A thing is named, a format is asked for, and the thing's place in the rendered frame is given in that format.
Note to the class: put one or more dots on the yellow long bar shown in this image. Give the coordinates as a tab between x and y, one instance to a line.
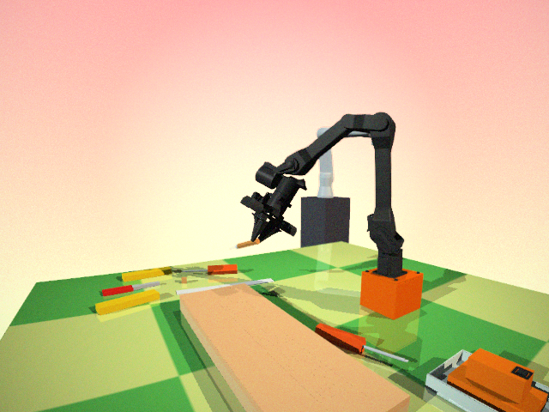
126	301
137	275

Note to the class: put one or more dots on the orange-handled awl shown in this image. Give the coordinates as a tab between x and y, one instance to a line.
219	269
348	341

